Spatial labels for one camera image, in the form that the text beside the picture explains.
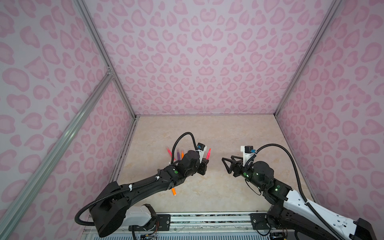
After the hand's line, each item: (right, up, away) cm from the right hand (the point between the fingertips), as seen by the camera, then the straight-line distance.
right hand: (226, 158), depth 72 cm
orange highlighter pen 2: (-27, -21, +10) cm, 35 cm away
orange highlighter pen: (-20, +4, -11) cm, 23 cm away
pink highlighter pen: (-8, +1, +8) cm, 11 cm away
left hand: (-8, -1, +7) cm, 11 cm away
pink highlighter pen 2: (-33, -1, +28) cm, 43 cm away
